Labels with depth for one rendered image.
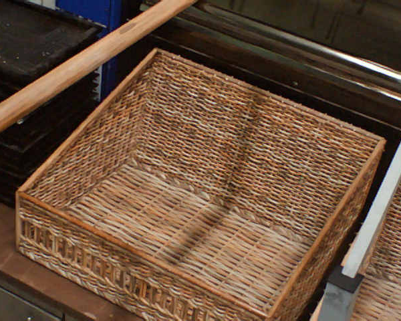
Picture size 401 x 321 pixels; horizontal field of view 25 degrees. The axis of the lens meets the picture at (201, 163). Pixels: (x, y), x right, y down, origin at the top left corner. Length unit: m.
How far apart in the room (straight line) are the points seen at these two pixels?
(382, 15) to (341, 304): 0.67
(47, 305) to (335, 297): 0.68
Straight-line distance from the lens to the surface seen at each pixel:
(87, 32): 1.91
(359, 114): 1.86
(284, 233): 1.94
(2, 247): 1.85
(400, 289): 1.88
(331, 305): 1.32
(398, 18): 1.77
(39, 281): 1.77
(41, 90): 1.16
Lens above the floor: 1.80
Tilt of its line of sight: 35 degrees down
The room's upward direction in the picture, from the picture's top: 8 degrees clockwise
